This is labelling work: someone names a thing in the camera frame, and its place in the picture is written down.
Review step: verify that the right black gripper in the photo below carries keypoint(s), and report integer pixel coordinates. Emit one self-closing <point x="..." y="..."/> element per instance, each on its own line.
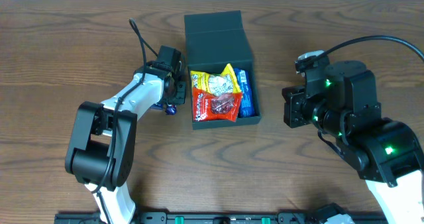
<point x="291" y="107"/>

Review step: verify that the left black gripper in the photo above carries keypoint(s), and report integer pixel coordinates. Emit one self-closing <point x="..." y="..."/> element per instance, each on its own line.
<point x="179" y="93"/>

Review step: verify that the Dairy Milk chocolate bar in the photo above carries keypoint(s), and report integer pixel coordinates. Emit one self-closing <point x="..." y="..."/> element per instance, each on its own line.
<point x="171" y="109"/>

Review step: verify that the blue Eclipse mints box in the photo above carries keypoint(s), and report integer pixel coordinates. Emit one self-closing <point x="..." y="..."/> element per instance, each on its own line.
<point x="157" y="106"/>

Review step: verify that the red Hacks candy bag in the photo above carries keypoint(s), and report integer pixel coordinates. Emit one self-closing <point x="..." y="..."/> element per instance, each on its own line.
<point x="208" y="107"/>

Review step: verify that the blue Oreo cookie pack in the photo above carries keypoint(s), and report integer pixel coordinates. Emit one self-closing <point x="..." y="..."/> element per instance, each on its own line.
<point x="246" y="106"/>

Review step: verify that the yellow Hacks candy bag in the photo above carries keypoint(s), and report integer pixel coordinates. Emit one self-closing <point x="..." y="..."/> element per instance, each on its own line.
<point x="225" y="82"/>

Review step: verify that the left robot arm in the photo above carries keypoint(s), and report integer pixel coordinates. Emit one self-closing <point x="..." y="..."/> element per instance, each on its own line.
<point x="101" y="149"/>

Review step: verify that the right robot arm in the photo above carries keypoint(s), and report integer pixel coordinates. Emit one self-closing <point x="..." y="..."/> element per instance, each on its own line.
<point x="340" y="100"/>

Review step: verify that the dark green open box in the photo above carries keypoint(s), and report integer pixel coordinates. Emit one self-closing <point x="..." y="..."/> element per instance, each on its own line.
<point x="212" y="40"/>

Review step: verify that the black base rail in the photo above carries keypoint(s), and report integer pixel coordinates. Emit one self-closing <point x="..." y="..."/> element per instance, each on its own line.
<point x="331" y="213"/>

